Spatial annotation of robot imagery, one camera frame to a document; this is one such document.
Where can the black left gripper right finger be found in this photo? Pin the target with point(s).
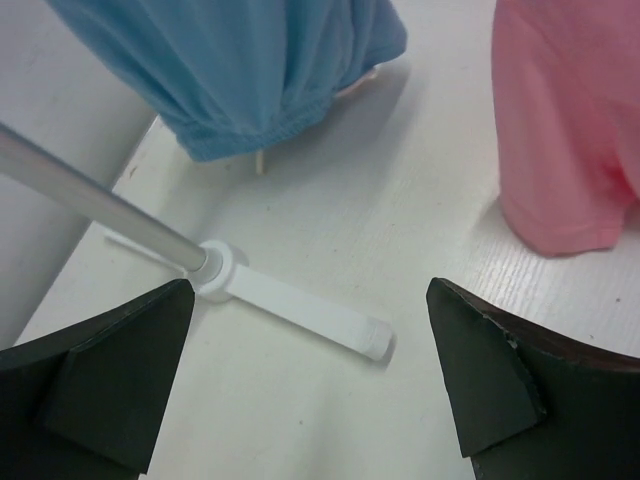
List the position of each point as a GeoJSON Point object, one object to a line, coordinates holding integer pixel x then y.
{"type": "Point", "coordinates": [530, 403]}

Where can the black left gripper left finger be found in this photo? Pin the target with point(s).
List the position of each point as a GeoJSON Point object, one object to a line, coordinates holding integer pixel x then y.
{"type": "Point", "coordinates": [88, 401]}

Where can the pink t shirt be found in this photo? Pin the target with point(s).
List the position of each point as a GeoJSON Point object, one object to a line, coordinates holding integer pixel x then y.
{"type": "Point", "coordinates": [565, 78]}

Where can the blue t shirt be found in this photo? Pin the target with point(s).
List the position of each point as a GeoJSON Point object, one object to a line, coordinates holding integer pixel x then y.
{"type": "Point", "coordinates": [236, 77]}

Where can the white metal clothes rack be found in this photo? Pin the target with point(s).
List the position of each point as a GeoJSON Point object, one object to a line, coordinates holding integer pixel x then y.
{"type": "Point", "coordinates": [217, 270]}

